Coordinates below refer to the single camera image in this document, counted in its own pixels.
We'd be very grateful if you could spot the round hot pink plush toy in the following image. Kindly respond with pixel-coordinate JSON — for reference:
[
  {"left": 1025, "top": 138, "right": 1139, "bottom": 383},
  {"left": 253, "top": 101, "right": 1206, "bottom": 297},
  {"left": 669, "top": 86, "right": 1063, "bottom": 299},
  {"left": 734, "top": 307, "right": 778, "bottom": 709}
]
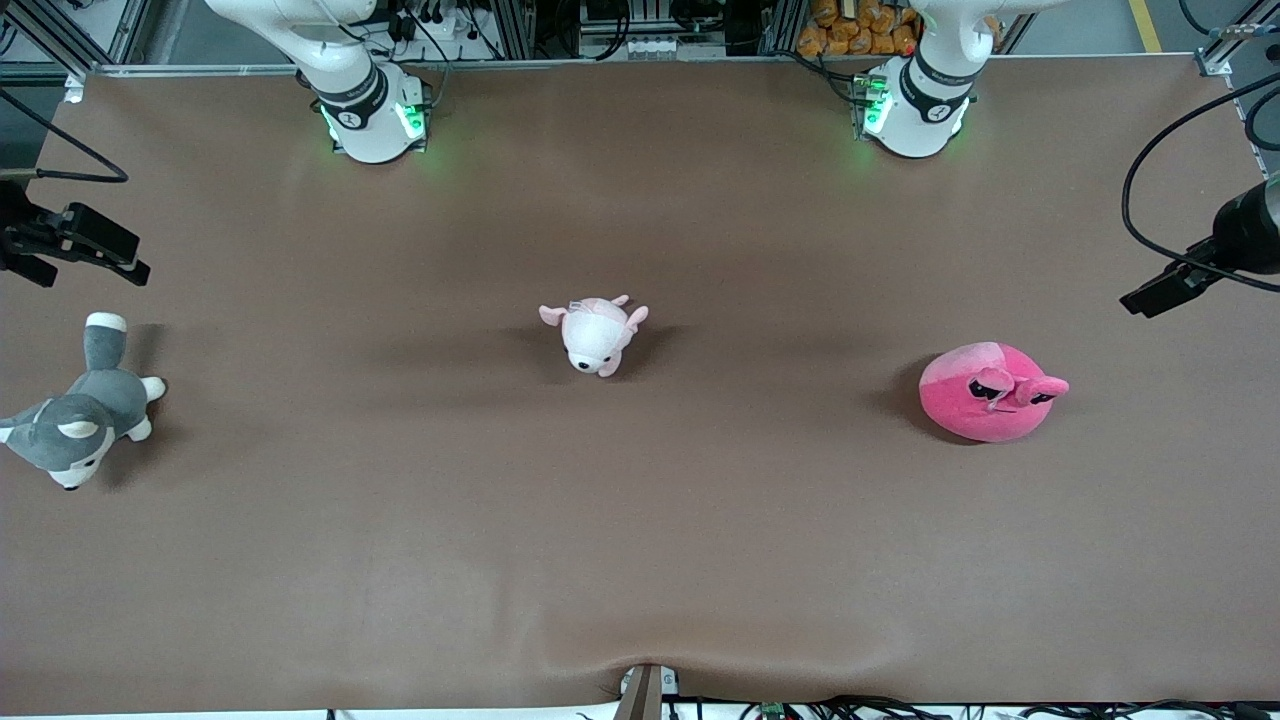
[{"left": 919, "top": 341, "right": 1071, "bottom": 444}]

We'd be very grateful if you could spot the grey white husky plush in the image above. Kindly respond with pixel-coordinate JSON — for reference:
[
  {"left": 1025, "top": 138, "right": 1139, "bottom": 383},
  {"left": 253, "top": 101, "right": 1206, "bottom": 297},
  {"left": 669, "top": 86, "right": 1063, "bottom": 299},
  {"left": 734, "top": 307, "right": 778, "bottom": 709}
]
[{"left": 0, "top": 312, "right": 167, "bottom": 491}]

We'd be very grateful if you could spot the pile of orange snack packs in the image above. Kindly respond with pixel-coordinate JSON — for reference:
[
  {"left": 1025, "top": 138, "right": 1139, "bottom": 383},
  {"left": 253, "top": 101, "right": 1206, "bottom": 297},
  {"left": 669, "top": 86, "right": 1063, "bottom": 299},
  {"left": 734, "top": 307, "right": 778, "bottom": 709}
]
[{"left": 797, "top": 0, "right": 921, "bottom": 57}]

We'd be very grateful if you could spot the pale pink white plush animal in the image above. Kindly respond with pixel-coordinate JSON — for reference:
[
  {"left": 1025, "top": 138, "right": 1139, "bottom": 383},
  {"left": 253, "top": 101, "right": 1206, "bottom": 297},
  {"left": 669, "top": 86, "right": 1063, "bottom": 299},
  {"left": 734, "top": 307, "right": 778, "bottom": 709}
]
[{"left": 538, "top": 294, "right": 650, "bottom": 379}]

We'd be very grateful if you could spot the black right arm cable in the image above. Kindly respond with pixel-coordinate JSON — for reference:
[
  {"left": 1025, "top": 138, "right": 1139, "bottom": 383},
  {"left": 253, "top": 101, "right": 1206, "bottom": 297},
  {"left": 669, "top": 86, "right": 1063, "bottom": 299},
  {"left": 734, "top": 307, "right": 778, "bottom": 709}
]
[{"left": 0, "top": 88, "right": 129, "bottom": 184}]

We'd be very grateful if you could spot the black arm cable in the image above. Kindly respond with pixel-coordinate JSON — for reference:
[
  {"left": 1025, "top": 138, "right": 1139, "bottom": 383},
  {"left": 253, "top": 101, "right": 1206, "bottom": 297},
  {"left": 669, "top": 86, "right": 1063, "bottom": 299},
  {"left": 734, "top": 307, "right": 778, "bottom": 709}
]
[
  {"left": 0, "top": 88, "right": 129, "bottom": 184},
  {"left": 1120, "top": 72, "right": 1280, "bottom": 295}
]

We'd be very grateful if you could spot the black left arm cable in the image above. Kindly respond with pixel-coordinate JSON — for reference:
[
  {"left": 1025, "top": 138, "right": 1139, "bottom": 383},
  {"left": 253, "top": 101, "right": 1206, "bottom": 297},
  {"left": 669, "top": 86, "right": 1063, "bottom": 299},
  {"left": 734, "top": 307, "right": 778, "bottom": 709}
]
[{"left": 1120, "top": 72, "right": 1280, "bottom": 295}]

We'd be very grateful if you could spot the black cable bundle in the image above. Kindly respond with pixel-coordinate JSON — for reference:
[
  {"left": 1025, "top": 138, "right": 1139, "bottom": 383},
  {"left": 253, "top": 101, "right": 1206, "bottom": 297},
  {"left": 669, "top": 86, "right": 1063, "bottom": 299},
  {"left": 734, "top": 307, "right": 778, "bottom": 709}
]
[{"left": 690, "top": 695, "right": 1280, "bottom": 720}]

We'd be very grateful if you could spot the aluminium table edge rail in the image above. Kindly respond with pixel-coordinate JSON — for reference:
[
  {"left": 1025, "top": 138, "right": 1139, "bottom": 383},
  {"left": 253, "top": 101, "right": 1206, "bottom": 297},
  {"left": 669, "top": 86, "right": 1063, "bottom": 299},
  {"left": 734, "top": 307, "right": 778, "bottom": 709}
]
[{"left": 85, "top": 55, "right": 1233, "bottom": 79}]

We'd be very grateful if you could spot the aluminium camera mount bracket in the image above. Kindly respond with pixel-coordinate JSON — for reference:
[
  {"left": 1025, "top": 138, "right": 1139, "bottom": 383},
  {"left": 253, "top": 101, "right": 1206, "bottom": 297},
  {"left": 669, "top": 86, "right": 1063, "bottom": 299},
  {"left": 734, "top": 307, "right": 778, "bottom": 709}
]
[{"left": 615, "top": 662, "right": 681, "bottom": 720}]

